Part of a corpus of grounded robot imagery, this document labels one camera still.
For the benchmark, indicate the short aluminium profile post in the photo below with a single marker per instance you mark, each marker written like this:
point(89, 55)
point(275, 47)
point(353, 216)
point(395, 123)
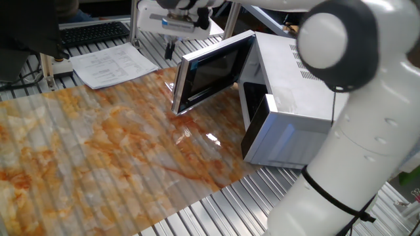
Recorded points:
point(47, 72)

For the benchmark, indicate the black computer keyboard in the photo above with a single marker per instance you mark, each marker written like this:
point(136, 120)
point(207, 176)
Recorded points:
point(93, 32)

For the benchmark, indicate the seated person in background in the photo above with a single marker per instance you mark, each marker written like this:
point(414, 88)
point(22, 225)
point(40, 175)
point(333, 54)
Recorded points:
point(70, 10)

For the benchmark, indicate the orange marble pattern mat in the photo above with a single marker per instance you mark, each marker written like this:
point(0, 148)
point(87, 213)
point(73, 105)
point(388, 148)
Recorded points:
point(115, 157)

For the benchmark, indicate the white stand with metal plate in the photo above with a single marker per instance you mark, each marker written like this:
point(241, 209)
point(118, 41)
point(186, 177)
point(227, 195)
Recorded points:
point(216, 29)

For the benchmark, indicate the silver microwave oven body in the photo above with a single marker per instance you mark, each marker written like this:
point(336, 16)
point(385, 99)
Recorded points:
point(285, 98)

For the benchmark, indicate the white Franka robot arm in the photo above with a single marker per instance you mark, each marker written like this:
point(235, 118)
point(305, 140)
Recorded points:
point(361, 147)

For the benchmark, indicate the aluminium frame post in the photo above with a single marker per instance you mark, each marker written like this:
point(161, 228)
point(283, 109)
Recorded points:
point(231, 21)
point(134, 23)

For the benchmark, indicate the printed white paper sheets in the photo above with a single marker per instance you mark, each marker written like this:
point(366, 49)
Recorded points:
point(111, 65)

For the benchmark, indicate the black glass microwave door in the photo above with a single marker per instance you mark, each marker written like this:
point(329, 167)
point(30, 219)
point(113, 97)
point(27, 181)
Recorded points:
point(210, 78)

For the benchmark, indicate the green mat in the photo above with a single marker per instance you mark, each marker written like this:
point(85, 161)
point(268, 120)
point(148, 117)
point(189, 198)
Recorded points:
point(410, 175)

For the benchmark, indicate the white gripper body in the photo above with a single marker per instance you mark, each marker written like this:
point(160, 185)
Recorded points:
point(149, 18)

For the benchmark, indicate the silver wrist bracket blue caps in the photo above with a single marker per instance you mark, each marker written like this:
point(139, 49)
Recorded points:
point(177, 23)

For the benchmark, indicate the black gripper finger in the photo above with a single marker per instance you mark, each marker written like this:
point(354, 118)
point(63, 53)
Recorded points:
point(168, 50)
point(173, 49)

